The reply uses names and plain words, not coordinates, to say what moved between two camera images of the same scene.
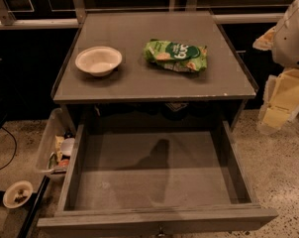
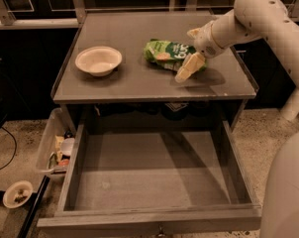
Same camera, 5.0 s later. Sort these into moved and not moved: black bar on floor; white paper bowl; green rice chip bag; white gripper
Moved: white gripper
Not moved: white paper bowl; green rice chip bag; black bar on floor
